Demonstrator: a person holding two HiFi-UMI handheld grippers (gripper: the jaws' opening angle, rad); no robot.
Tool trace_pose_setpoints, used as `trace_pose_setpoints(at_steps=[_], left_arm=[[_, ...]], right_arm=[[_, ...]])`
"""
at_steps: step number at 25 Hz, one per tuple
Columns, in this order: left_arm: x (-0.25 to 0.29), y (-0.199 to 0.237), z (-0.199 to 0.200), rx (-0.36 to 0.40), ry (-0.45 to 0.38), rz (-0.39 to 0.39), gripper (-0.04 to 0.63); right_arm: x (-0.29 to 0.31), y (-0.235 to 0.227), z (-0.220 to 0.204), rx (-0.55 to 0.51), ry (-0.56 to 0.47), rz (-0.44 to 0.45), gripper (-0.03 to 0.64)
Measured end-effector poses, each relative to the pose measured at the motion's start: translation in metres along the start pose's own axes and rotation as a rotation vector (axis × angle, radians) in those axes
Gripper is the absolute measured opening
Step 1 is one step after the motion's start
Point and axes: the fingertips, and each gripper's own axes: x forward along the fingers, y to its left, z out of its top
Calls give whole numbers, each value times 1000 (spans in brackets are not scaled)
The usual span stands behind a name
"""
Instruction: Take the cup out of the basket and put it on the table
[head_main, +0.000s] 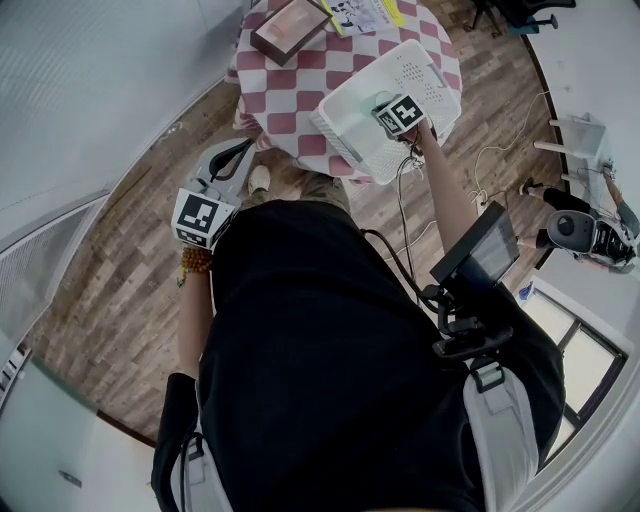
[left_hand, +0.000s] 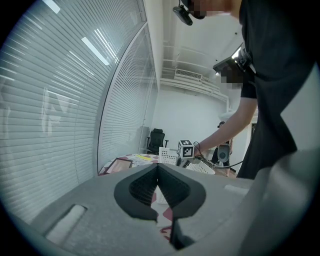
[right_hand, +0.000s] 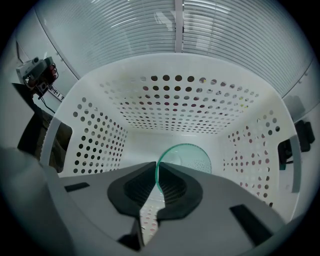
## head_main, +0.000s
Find black monitor mount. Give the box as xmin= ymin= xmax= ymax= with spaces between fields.
xmin=419 ymin=282 xmax=517 ymax=359

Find white side table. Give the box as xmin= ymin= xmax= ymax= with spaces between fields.
xmin=531 ymin=111 xmax=609 ymax=184

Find person's right forearm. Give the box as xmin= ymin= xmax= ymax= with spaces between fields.
xmin=411 ymin=124 xmax=479 ymax=252

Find black office chair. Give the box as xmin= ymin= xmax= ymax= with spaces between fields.
xmin=469 ymin=0 xmax=577 ymax=38

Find black framed window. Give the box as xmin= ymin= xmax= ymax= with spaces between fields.
xmin=528 ymin=286 xmax=629 ymax=452

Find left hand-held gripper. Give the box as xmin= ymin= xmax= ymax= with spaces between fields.
xmin=171 ymin=139 xmax=257 ymax=252

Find person in dark shirt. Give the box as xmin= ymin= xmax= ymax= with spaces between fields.
xmin=151 ymin=199 xmax=567 ymax=512

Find grey shoulder strap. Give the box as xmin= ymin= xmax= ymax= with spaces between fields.
xmin=461 ymin=359 xmax=539 ymax=512
xmin=169 ymin=433 xmax=237 ymax=512

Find grey right shoulder strap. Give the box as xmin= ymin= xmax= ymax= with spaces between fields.
xmin=461 ymin=359 xmax=539 ymax=512

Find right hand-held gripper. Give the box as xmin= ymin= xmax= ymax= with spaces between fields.
xmin=371 ymin=92 xmax=434 ymax=145

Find brown wooden box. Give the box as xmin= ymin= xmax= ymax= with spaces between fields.
xmin=249 ymin=0 xmax=335 ymax=68

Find person's left forearm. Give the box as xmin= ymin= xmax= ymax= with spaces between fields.
xmin=176 ymin=264 xmax=217 ymax=382

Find grey left shoulder strap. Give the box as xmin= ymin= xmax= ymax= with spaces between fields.
xmin=169 ymin=433 xmax=237 ymax=512

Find red white checkered tablecloth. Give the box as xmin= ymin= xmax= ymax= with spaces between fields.
xmin=224 ymin=0 xmax=464 ymax=187

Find white power cable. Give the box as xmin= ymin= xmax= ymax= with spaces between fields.
xmin=471 ymin=89 xmax=552 ymax=202

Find white venetian blinds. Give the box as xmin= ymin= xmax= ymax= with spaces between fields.
xmin=0 ymin=197 xmax=114 ymax=327

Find person's camouflage trousers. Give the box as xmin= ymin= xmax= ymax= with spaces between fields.
xmin=278 ymin=171 xmax=352 ymax=212

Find black cable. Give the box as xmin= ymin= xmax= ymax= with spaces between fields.
xmin=359 ymin=226 xmax=432 ymax=309

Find white plastic basket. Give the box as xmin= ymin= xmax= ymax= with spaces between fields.
xmin=308 ymin=38 xmax=463 ymax=187

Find black chest-mounted monitor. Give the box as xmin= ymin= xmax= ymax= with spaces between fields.
xmin=429 ymin=200 xmax=522 ymax=290

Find thin gripper cable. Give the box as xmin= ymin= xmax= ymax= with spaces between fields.
xmin=395 ymin=143 xmax=427 ymax=307

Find wooden bead bracelet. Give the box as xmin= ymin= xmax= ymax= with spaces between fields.
xmin=176 ymin=245 xmax=216 ymax=290

